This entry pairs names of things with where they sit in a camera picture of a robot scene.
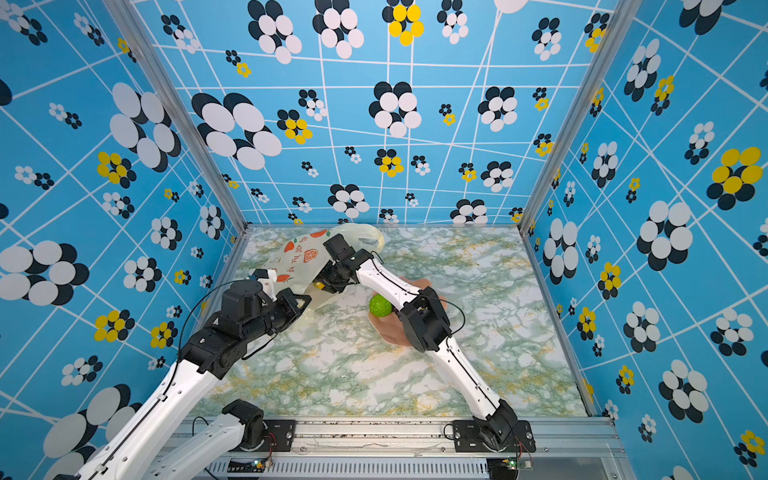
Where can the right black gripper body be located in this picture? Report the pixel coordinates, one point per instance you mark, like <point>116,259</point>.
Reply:
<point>332,277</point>

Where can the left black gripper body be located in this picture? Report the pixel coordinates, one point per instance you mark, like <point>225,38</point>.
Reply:
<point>276,316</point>

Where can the cream printed plastic bag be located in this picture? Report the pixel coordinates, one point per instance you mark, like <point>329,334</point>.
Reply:
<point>298,262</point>

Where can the pink scalloped fruit bowl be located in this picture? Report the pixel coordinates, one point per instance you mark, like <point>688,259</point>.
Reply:
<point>389,327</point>

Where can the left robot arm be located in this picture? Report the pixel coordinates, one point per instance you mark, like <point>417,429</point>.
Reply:
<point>249,311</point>

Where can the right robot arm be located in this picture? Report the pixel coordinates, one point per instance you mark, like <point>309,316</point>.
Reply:
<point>427,328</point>

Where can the green lime fruit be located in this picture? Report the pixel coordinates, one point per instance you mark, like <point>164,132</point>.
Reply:
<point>380,307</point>

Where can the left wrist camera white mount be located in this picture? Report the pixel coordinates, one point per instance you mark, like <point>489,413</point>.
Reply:
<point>267,278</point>

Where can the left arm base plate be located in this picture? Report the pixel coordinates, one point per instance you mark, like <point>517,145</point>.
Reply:
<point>271,435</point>

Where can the aluminium front rail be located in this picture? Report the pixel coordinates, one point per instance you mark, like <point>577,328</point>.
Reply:
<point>406,448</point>

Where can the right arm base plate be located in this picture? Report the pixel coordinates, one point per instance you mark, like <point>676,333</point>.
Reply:
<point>470,437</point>

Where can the left aluminium corner post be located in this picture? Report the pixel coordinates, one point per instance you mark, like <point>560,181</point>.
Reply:
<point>127,22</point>

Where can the aluminium corner post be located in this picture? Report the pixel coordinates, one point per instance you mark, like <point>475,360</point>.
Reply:
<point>620,22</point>
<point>127,22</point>

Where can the right aluminium corner post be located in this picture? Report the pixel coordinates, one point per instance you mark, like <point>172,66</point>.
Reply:
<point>620,22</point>

